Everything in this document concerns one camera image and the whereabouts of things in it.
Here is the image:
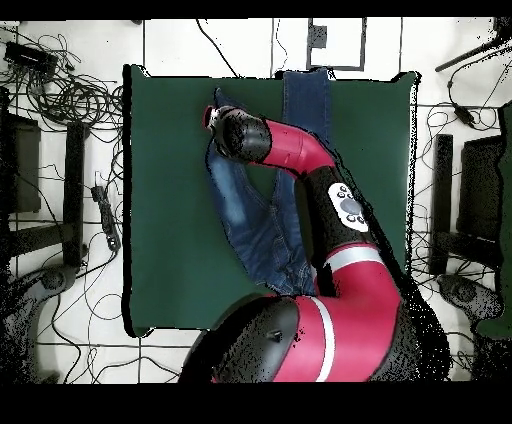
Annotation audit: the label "blue denim jeans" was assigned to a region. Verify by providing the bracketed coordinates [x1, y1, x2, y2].
[204, 66, 336, 298]

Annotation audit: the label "dark flat panel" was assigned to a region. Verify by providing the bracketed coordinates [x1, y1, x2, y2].
[457, 135, 506, 243]
[0, 113, 42, 215]

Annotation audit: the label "grey floor plate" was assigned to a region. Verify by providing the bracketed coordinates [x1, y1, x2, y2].
[307, 24, 329, 50]

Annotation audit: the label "black power strip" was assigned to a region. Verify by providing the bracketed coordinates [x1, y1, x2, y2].
[90, 184, 122, 253]

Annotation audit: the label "dark green table cloth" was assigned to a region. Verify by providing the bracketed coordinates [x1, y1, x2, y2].
[121, 63, 421, 339]

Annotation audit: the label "black upright bar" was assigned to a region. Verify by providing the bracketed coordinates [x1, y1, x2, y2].
[62, 121, 88, 268]
[432, 133, 455, 276]

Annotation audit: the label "black box device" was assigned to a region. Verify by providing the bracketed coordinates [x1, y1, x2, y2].
[3, 40, 60, 74]

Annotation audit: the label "black slanted crossbar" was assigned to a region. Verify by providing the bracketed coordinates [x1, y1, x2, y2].
[7, 222, 67, 257]

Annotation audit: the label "black stand base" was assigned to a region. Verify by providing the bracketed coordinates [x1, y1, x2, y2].
[437, 273, 505, 321]
[0, 263, 79, 383]

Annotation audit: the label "black power adapter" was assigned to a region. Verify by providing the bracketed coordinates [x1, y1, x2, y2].
[452, 102, 478, 130]

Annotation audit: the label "black tripod leg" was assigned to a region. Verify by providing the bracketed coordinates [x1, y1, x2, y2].
[434, 17, 512, 74]

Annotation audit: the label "green cloth sheet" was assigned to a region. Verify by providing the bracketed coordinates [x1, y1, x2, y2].
[475, 103, 512, 341]

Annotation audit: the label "black floor cable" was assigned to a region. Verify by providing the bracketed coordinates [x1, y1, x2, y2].
[194, 18, 242, 78]

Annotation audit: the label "black cable tangle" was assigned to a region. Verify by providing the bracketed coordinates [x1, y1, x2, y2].
[0, 33, 125, 133]

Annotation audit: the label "grey rectangular floor frame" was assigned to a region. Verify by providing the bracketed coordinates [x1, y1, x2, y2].
[306, 17, 368, 72]

